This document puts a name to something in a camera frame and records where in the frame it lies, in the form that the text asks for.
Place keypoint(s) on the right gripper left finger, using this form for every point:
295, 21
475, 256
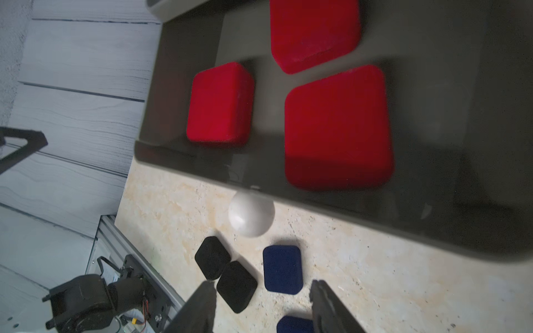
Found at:
198, 313

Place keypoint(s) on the navy brooch box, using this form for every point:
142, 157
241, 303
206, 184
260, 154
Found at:
283, 270
291, 324

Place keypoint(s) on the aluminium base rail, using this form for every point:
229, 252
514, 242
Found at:
115, 258

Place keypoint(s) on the three-tier drawer cabinet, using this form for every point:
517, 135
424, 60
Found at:
409, 117

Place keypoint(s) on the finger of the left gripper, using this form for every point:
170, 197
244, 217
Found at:
35, 141

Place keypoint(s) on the black brooch box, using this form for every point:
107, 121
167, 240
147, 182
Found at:
236, 286
212, 258

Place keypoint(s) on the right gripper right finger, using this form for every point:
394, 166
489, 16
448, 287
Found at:
329, 314

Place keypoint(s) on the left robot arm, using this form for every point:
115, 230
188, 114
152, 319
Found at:
88, 302

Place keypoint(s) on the red brooch box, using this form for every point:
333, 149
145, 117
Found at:
308, 33
337, 132
221, 106

